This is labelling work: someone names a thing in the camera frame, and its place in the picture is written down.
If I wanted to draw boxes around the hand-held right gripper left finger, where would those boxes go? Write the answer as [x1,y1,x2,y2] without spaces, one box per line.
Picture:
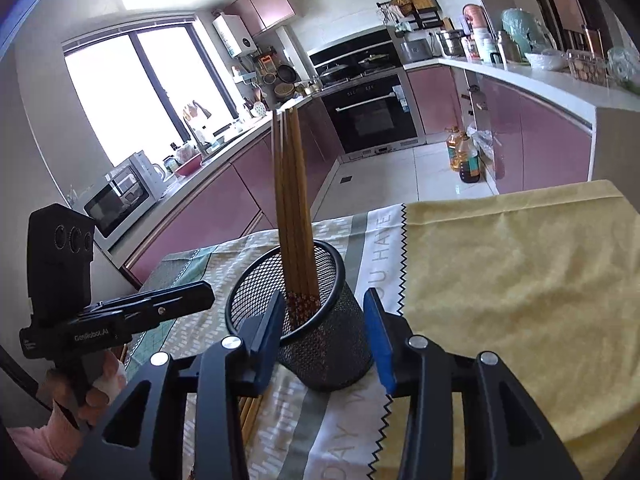
[62,291,287,480]

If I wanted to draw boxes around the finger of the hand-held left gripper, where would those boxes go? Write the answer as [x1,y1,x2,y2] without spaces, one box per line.
[117,308,174,336]
[97,281,216,314]

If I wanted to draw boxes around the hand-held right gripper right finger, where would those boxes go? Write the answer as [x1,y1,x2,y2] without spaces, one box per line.
[362,287,583,480]

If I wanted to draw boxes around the black mesh utensil holder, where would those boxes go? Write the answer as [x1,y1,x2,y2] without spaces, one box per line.
[224,240,374,394]

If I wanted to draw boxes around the bundle of wooden chopsticks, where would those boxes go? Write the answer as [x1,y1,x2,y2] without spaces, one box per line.
[271,106,322,333]

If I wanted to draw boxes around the person's left forearm pink sleeve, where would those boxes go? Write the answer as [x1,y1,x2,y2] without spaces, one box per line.
[7,402,83,467]

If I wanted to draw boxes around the person's left hand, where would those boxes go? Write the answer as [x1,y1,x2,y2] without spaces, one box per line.
[39,351,128,430]

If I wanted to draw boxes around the white microwave oven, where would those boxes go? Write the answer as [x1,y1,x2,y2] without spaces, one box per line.
[82,152,162,239]

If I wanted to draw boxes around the patterned green beige cloth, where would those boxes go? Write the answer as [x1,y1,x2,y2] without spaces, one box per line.
[122,203,408,480]

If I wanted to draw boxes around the pink base cabinets with sink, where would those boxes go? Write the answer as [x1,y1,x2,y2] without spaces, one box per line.
[122,95,347,286]

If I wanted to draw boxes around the white refrigerator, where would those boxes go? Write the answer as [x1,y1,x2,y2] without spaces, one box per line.
[0,30,76,221]

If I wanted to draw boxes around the pink bowl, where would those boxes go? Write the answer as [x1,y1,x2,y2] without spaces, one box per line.
[172,155,204,179]

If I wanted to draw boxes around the yellow cloth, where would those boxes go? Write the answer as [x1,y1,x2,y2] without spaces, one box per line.
[380,180,640,480]

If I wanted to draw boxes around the sink faucet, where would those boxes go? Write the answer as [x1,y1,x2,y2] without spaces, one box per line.
[182,102,211,157]

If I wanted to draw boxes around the kitchen window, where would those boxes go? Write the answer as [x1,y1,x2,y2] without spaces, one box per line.
[62,22,239,167]

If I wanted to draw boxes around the large cooking oil bottle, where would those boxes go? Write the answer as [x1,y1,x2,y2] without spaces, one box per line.
[457,131,482,184]

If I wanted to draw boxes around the small cooking oil bottle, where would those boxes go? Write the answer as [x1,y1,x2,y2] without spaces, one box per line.
[446,126,463,171]

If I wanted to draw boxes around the clear plastic bag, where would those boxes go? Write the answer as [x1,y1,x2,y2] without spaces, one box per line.
[470,127,497,181]

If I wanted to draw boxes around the black built-in oven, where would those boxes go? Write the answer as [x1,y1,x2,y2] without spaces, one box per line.
[320,72,422,155]

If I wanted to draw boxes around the pink base cabinets with appliances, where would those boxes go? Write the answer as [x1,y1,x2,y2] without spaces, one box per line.
[405,62,597,196]

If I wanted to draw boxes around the silver toaster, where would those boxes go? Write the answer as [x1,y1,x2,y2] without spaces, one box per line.
[400,40,434,64]

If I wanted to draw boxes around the black range hood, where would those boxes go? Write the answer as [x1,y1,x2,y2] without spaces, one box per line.
[307,25,404,69]

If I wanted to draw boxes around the stainless steel pot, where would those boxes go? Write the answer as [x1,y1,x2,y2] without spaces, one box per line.
[437,29,467,57]

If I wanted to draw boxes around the steel thermos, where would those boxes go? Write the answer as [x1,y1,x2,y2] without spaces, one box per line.
[495,30,524,64]

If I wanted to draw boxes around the white bowl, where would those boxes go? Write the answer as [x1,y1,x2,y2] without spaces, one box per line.
[525,50,569,71]

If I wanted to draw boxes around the pink kettle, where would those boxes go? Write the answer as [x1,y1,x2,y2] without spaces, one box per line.
[462,4,489,37]

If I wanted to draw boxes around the teal appliance under plastic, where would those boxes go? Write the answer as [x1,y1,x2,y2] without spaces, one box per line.
[501,8,557,63]

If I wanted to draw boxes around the clear plastic food container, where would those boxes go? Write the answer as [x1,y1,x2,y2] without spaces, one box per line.
[566,49,609,84]

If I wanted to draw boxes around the glass bowl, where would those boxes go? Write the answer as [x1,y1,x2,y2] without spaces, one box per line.
[607,47,640,92]

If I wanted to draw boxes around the copper thermos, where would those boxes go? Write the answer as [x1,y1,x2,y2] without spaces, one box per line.
[582,27,606,59]

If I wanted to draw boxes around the white wall water heater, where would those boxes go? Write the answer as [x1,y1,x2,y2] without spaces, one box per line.
[212,12,259,59]

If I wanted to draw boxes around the pink wall cabinet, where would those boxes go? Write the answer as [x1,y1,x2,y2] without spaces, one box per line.
[222,0,296,37]

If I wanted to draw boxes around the black wall rack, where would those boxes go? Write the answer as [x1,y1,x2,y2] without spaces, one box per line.
[377,0,444,31]

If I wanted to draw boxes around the wall picture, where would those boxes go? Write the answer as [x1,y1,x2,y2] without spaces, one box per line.
[545,0,589,34]

